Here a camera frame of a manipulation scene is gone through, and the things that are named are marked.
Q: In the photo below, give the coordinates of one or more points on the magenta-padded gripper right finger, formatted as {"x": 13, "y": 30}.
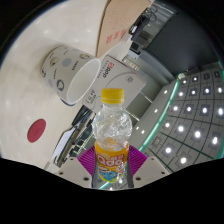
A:
{"x": 146, "y": 170}

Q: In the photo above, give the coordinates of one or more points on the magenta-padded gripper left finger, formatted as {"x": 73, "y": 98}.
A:
{"x": 75, "y": 171}

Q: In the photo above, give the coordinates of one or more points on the clear yellow-capped drink bottle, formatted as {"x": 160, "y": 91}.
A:
{"x": 111, "y": 133}

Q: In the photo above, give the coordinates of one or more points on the flat round red coaster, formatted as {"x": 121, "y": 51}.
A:
{"x": 36, "y": 130}

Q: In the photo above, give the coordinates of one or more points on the group of ceiling lights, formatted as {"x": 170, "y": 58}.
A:
{"x": 196, "y": 133}

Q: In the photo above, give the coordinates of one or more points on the brown paper envelope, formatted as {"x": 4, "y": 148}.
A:
{"x": 116, "y": 23}

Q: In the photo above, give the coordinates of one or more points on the black power adapter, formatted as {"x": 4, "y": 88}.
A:
{"x": 141, "y": 20}

